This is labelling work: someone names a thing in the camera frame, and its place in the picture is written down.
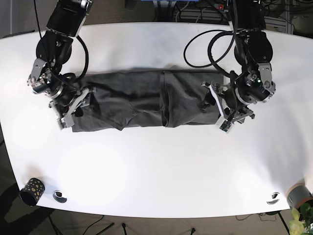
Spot dark grey T-shirt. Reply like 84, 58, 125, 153
72, 70, 224, 132

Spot left metal table grommet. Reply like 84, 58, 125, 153
53, 190, 67, 203

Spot black floral cup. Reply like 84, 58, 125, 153
19, 178, 45, 207

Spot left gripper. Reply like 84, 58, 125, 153
202, 81, 255, 133

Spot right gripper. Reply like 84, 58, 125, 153
48, 86, 91, 130

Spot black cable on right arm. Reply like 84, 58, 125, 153
32, 0, 89, 89

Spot grey plant pot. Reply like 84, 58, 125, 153
286, 183, 313, 209

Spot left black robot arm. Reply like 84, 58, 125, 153
203, 0, 276, 133

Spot metal table grommet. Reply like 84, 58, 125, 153
53, 190, 67, 203
266, 192, 281, 205

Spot right metal table grommet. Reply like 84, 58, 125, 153
266, 192, 281, 205

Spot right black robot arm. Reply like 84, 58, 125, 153
27, 0, 93, 129

